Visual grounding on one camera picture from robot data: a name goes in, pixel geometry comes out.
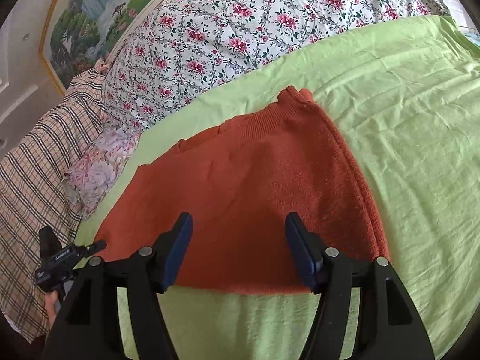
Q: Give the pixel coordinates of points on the gold framed landscape painting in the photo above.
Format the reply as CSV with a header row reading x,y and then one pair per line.
x,y
79,32

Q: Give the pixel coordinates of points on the pink purple floral pillow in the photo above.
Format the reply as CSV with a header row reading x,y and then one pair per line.
x,y
90,178

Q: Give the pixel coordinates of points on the orange knitted sweater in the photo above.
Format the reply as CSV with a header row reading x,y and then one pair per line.
x,y
239,180

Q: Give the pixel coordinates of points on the beige plaid blanket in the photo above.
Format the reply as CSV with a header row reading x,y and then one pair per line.
x,y
32,196

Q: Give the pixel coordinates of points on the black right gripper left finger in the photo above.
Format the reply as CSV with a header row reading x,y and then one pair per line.
x,y
112,304

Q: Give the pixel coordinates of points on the person's left hand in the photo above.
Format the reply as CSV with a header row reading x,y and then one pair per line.
x,y
51,300

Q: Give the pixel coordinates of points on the white red floral quilt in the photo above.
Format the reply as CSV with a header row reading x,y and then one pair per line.
x,y
184,48

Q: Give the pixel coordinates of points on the light green bed sheet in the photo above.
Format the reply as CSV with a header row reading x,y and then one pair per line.
x,y
405,96

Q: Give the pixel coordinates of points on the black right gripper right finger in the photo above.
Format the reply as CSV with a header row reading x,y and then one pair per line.
x,y
388,326

